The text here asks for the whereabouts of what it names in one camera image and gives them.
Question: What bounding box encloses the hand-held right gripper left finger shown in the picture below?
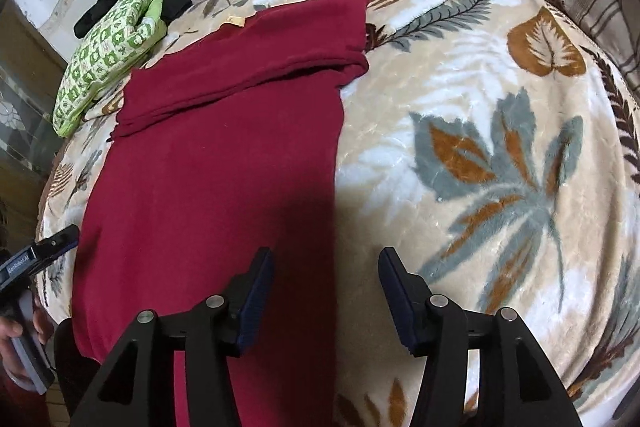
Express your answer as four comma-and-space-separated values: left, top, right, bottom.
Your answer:
71, 247, 275, 427

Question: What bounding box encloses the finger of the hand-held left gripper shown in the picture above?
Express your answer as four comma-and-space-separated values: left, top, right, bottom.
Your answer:
31, 224, 81, 264

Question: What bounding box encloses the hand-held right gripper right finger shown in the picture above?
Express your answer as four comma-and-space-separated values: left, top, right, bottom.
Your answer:
378, 246, 585, 427

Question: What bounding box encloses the dark red garment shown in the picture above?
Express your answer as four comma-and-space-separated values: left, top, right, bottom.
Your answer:
71, 0, 370, 427

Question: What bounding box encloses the person's left hand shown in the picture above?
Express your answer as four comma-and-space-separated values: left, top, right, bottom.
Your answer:
0, 294, 55, 387

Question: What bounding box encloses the leaf-print plush blanket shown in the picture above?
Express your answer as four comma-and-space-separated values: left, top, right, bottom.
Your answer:
37, 0, 640, 427

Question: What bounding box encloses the green patterned cloth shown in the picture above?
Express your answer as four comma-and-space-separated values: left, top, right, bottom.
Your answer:
52, 0, 168, 138

